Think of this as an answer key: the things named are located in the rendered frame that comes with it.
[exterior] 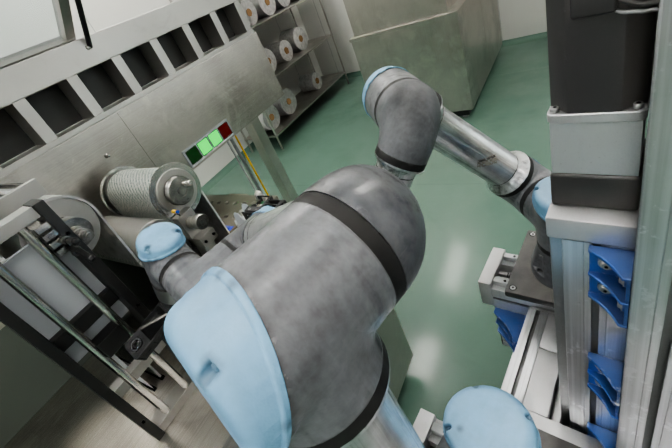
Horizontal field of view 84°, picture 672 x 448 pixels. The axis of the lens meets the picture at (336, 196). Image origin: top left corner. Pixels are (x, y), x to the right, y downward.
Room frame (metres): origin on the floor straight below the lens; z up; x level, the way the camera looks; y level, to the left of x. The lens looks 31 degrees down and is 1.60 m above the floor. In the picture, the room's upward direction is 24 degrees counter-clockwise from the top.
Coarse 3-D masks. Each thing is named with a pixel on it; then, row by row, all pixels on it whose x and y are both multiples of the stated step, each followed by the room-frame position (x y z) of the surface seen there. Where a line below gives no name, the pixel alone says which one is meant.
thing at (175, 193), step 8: (176, 176) 0.93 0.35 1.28; (168, 184) 0.90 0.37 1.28; (176, 184) 0.91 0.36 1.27; (192, 184) 0.94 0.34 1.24; (168, 192) 0.89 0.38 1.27; (176, 192) 0.91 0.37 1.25; (184, 192) 0.92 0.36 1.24; (192, 192) 0.93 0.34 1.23; (168, 200) 0.89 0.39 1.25; (176, 200) 0.89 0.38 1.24; (184, 200) 0.91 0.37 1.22
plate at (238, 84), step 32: (224, 64) 1.63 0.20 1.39; (256, 64) 1.76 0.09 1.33; (160, 96) 1.38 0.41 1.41; (192, 96) 1.47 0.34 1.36; (224, 96) 1.57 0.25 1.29; (256, 96) 1.69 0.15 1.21; (96, 128) 1.20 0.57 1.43; (128, 128) 1.26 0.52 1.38; (160, 128) 1.33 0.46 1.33; (192, 128) 1.41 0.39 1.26; (32, 160) 1.06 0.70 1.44; (64, 160) 1.10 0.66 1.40; (96, 160) 1.15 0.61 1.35; (128, 160) 1.21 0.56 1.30; (160, 160) 1.28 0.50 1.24; (64, 192) 1.06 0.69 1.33; (96, 192) 1.11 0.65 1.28
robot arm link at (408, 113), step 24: (384, 96) 0.63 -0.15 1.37; (408, 96) 0.59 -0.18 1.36; (432, 96) 0.59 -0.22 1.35; (384, 120) 0.60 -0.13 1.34; (408, 120) 0.56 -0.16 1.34; (432, 120) 0.57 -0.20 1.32; (384, 144) 0.57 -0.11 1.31; (408, 144) 0.55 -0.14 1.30; (432, 144) 0.56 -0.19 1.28; (384, 168) 0.57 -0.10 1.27; (408, 168) 0.54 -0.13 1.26
